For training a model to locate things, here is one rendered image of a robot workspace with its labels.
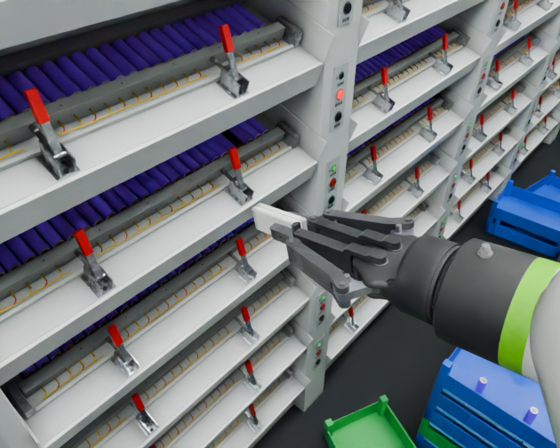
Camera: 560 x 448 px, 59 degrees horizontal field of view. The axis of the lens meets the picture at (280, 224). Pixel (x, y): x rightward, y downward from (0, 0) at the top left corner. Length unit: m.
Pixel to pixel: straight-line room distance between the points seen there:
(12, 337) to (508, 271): 0.55
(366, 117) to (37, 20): 0.71
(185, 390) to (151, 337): 0.19
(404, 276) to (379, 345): 1.32
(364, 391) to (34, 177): 1.27
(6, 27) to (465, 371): 1.18
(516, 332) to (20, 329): 0.55
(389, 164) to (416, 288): 0.86
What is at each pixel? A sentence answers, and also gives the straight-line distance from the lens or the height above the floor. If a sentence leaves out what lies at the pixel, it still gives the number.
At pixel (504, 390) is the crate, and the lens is 1.35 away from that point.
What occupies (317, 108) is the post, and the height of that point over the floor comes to 0.99.
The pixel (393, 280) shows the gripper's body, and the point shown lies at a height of 1.06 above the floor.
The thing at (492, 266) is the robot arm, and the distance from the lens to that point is 0.41.
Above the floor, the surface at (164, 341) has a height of 0.70.
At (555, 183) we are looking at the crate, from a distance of 2.72.
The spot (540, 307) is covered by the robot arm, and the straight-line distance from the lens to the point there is 0.28.
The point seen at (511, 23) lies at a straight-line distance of 1.71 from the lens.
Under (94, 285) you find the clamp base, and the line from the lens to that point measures 0.70.
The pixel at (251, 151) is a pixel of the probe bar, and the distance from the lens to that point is 0.86.
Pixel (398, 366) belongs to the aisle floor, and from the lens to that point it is 1.71.
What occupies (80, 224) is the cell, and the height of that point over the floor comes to 0.94.
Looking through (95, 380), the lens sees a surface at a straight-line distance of 0.85.
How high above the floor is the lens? 1.38
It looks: 40 degrees down
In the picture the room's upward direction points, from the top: straight up
